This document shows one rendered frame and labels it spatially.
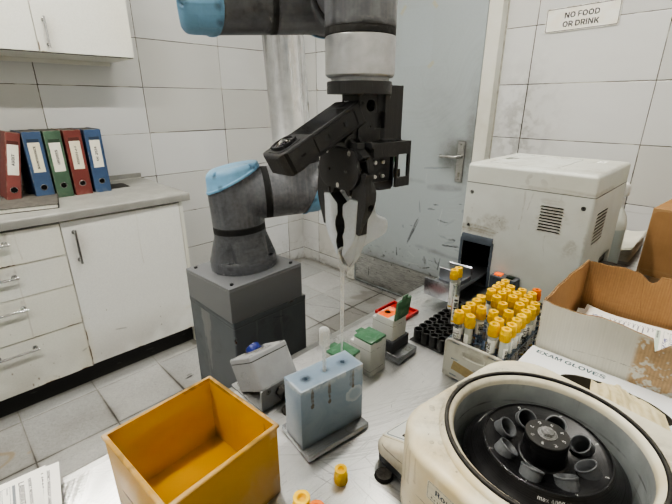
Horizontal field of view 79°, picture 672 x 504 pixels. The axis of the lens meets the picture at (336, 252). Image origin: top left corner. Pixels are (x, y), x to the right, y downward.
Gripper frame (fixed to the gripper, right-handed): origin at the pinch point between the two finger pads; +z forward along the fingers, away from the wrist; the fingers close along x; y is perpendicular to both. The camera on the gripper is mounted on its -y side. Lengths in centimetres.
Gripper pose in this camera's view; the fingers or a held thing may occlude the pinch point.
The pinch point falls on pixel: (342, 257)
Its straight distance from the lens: 49.9
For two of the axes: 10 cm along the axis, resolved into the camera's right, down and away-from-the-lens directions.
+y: 8.0, -2.1, 5.7
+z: 0.0, 9.4, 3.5
